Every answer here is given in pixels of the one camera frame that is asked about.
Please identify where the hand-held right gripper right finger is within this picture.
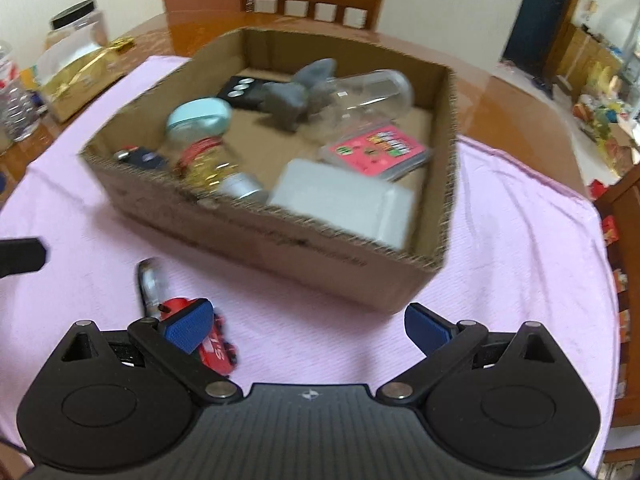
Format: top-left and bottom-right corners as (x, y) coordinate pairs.
(375, 302), (557, 405)

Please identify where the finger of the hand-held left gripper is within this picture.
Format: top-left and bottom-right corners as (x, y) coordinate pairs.
(0, 237), (47, 279)

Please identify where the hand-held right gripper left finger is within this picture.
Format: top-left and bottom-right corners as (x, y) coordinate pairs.
(61, 298), (243, 405)

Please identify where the red toy car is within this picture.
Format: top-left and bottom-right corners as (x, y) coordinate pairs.
(159, 297), (241, 377)

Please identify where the cardboard box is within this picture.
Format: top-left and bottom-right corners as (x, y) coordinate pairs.
(80, 27), (458, 316)

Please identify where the white rectangular box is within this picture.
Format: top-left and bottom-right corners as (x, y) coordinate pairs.
(267, 157), (416, 251)

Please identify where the dark blue small item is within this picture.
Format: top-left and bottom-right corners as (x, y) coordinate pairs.
(114, 146), (170, 173)

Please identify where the jar with gold contents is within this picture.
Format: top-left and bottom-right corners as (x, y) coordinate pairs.
(172, 137), (271, 201)

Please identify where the pink card pack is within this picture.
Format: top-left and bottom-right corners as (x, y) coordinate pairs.
(319, 125), (433, 183)

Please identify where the light blue round case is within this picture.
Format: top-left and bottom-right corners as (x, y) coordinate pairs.
(165, 100), (233, 153)

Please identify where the dark shiny packet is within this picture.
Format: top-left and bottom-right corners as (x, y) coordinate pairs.
(216, 75), (267, 112)

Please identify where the small silver metal tool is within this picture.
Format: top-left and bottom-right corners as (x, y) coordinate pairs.
(136, 257), (166, 318)

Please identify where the pink cloth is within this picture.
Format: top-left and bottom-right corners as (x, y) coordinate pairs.
(0, 55), (621, 476)

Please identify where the clear water bottle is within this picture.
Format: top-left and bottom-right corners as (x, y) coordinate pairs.
(0, 40), (42, 144)

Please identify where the gold tissue pack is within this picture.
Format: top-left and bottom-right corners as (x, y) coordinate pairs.
(36, 35), (137, 124)

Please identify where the clear plastic cup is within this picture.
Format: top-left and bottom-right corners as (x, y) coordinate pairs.
(312, 69), (415, 146)

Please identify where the plastic jar with black lid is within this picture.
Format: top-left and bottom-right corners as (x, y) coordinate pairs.
(49, 0), (109, 51)

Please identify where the grey toy figure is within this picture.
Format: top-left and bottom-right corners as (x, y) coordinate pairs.
(260, 58), (338, 133)

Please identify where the pile of colourful goods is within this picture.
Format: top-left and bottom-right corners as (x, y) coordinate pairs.
(572, 57), (640, 173)

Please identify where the wooden cabinet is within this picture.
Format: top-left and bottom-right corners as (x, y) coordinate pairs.
(545, 24), (626, 93)

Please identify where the dark doorway curtain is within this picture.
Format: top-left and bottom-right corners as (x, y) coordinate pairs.
(501, 0), (592, 88)

